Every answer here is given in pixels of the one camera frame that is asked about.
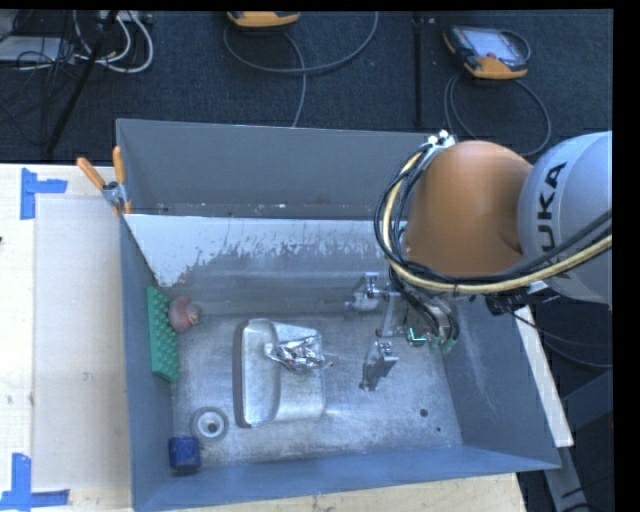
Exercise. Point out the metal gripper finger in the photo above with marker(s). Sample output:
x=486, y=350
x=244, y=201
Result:
x=369, y=292
x=377, y=362

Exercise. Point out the grey metal bin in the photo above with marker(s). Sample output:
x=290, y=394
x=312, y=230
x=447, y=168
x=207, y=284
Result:
x=380, y=430

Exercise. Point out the crumpled silver wrapper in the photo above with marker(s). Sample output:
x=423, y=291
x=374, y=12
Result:
x=300, y=354

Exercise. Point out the pink toy fruit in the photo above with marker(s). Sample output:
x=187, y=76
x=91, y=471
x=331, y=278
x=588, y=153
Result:
x=181, y=314

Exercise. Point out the green studded flat block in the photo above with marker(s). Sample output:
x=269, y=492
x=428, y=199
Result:
x=164, y=335

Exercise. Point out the blue cup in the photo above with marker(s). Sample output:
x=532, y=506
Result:
x=184, y=452

